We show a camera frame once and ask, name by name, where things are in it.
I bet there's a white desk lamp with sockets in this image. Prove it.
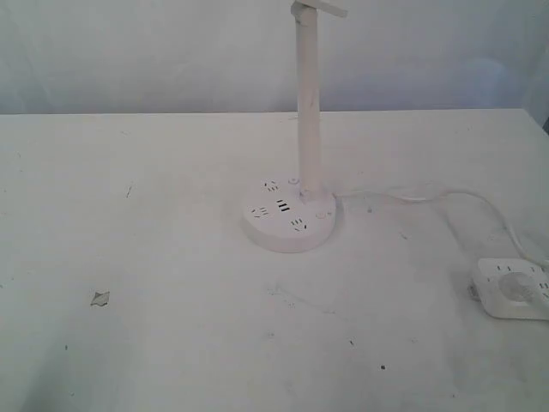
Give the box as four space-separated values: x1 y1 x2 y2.
242 1 347 253

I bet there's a white power strip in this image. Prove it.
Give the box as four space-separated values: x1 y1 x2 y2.
472 258 548 321

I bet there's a white round plug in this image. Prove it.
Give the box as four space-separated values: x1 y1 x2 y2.
498 272 534 303

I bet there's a white power cable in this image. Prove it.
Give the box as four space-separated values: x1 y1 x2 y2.
336 190 549 265

